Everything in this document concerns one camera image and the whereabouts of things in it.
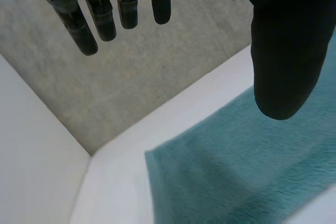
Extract teal towel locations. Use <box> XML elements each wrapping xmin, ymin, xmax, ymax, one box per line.
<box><xmin>144</xmin><ymin>85</ymin><xmax>336</xmax><ymax>224</ymax></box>

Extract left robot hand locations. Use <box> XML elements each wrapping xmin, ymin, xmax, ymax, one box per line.
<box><xmin>7</xmin><ymin>0</ymin><xmax>336</xmax><ymax>121</ymax></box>

